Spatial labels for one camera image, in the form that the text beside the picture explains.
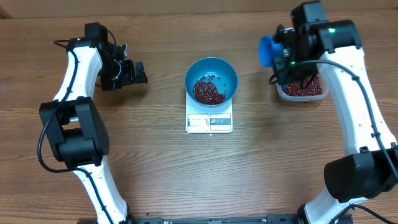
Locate red beans in bowl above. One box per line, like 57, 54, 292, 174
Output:
192, 74, 227, 105

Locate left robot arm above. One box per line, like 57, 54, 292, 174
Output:
37, 22, 148, 223

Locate teal metal bowl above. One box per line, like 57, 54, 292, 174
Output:
185, 57, 239, 108

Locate blue plastic measuring scoop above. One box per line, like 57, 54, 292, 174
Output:
258, 35, 285, 85

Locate white digital kitchen scale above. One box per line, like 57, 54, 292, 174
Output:
185, 95, 233, 134

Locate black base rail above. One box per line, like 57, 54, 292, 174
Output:
127, 214, 304, 224

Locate clear plastic container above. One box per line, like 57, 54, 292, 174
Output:
276, 75, 328, 103

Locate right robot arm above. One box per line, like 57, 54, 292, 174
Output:
268, 1, 397, 223

